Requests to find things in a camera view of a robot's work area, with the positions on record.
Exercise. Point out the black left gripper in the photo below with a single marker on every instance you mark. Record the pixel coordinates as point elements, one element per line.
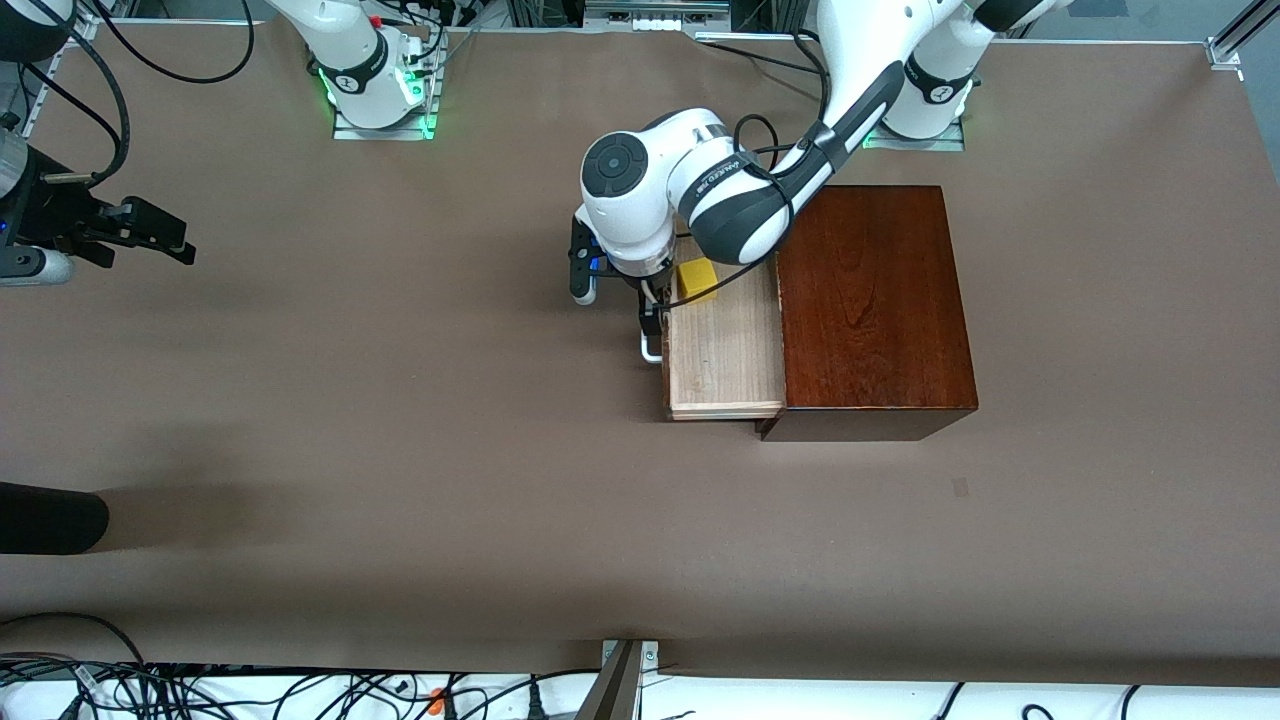
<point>649,299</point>

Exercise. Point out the aluminium frame corner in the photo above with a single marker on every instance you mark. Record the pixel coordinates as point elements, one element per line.
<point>1222,52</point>

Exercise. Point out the small orange connector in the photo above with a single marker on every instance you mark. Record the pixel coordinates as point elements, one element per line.
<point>437,700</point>

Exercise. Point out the grey power strip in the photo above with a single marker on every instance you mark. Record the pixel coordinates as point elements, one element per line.
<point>655,12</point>

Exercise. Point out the black padded cylinder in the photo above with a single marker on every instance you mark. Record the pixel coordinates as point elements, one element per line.
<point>50,518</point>

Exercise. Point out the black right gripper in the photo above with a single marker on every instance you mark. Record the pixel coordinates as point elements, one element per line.
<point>62,217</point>

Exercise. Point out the yellow wooden block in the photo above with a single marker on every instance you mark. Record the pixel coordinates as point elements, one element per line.
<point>697,280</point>

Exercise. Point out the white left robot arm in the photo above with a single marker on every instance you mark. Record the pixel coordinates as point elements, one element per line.
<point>640,190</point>

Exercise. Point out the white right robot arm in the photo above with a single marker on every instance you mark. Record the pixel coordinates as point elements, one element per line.
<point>355,60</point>

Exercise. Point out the metal frame bracket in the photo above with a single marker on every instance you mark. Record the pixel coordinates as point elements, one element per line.
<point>620,690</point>

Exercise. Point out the perforated aluminium rail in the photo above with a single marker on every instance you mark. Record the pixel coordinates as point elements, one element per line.
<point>45,85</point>

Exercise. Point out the dark brown wooden cabinet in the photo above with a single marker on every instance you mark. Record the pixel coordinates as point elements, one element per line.
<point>880,340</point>

